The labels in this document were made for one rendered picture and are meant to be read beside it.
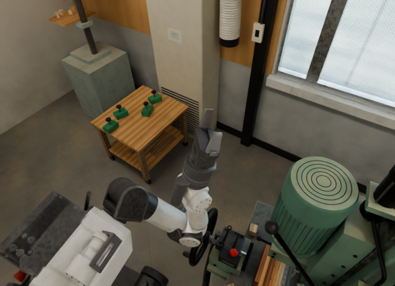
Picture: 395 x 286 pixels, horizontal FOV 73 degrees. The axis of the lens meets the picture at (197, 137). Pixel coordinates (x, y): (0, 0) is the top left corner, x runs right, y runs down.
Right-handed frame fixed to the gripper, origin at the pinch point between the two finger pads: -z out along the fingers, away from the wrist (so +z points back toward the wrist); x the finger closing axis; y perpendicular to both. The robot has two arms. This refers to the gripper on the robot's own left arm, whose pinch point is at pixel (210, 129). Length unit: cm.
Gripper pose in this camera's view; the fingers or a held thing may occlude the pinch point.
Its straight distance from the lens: 68.9
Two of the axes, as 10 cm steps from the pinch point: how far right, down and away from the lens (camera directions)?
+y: -9.6, -0.8, -2.5
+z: -2.2, 7.9, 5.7
